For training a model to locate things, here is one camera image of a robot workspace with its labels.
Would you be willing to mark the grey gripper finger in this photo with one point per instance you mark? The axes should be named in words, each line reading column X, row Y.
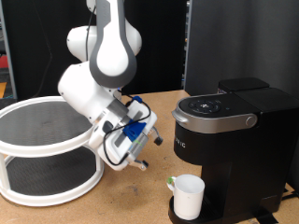
column 140, row 163
column 157, row 137

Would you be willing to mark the vertical metal rack rail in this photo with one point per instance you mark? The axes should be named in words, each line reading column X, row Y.
column 186, row 43

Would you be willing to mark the white two-tier turntable shelf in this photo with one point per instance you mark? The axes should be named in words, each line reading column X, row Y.
column 46, row 174

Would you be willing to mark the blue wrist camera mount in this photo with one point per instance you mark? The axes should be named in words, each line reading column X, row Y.
column 134, row 130

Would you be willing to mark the small green object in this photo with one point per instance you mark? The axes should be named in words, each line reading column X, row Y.
column 171, row 180

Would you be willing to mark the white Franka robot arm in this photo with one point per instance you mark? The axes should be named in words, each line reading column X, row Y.
column 102, row 56

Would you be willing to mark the white mug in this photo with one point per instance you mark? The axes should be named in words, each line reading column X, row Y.
column 188, row 199

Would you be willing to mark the yellow background object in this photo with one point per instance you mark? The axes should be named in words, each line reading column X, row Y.
column 2, row 89

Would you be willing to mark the black Keurig coffee machine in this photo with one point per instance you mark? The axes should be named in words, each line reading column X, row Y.
column 249, row 155

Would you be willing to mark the red background object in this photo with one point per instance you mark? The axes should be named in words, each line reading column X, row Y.
column 3, row 61

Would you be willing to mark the grey metal frame post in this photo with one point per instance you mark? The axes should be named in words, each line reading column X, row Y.
column 7, row 53

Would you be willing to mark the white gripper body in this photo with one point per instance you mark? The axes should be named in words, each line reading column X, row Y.
column 115, row 152

